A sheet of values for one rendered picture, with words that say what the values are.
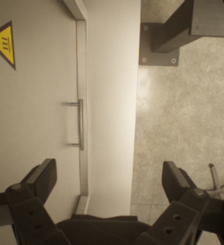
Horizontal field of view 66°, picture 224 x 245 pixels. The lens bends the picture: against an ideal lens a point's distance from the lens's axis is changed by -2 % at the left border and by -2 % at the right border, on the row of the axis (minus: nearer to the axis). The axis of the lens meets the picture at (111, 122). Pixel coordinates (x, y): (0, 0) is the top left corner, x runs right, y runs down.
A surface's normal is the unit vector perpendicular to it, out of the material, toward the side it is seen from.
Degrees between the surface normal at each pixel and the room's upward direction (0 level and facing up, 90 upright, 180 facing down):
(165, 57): 0
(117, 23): 0
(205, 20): 0
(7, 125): 90
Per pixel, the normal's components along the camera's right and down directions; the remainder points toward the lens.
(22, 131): 1.00, 0.03
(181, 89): -0.03, 0.25
